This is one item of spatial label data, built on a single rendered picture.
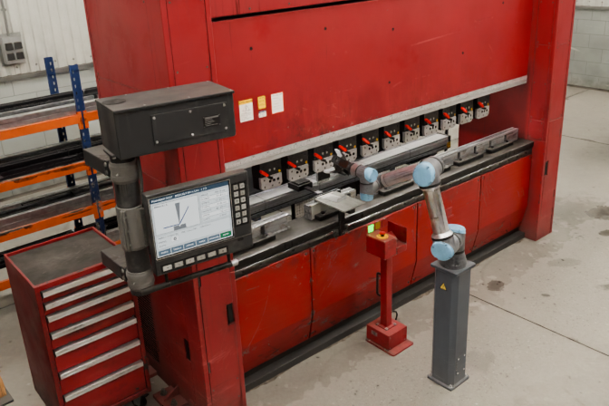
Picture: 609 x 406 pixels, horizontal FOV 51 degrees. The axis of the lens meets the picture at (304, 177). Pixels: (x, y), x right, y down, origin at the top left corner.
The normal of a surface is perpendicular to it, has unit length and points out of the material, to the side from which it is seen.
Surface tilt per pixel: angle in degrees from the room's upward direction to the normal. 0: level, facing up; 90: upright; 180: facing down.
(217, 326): 90
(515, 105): 90
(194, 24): 90
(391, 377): 0
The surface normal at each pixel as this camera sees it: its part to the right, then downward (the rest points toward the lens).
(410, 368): -0.04, -0.93
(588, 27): -0.75, 0.26
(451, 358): -0.07, 0.36
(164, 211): 0.54, 0.28
